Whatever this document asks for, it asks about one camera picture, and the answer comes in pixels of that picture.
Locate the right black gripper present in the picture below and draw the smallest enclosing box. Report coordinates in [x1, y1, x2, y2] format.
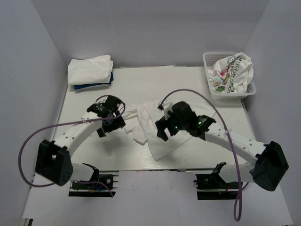
[156, 109, 188, 141]

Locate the plain white t shirt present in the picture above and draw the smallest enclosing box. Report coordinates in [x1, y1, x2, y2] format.
[122, 99, 191, 161]

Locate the white printed t shirt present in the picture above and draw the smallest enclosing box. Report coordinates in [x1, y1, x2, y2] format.
[208, 52, 253, 95]

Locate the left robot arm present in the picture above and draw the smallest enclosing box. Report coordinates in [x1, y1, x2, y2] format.
[35, 95, 126, 188]

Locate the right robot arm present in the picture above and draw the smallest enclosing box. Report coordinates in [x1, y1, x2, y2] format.
[155, 101, 289, 192]

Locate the folded blue t shirt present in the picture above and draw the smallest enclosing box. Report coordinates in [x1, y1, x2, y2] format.
[73, 72, 114, 90]

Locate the folded white t shirt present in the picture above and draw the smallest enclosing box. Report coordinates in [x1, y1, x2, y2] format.
[68, 55, 113, 86]

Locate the white plastic basket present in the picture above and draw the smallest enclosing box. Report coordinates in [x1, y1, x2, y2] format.
[203, 52, 256, 100]

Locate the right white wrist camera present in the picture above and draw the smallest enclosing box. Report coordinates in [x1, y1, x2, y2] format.
[157, 100, 173, 119]

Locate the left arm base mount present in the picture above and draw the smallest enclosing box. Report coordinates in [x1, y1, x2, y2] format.
[68, 171, 119, 198]

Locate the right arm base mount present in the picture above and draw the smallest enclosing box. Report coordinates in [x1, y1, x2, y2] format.
[193, 174, 239, 201]

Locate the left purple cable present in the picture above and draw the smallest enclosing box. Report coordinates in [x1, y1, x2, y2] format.
[18, 94, 127, 197]

